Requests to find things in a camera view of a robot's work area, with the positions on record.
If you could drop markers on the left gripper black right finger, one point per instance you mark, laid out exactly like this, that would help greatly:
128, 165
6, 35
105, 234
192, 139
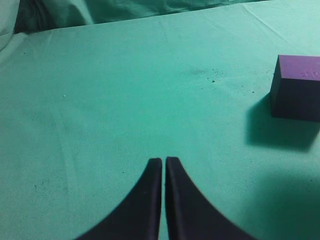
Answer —
190, 216

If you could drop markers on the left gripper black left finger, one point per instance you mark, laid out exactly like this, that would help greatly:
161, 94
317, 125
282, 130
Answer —
138, 216

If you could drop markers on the purple cube block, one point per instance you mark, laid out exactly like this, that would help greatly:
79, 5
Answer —
295, 88

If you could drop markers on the green table cloth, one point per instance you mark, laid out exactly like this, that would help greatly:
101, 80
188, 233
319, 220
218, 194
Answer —
82, 109

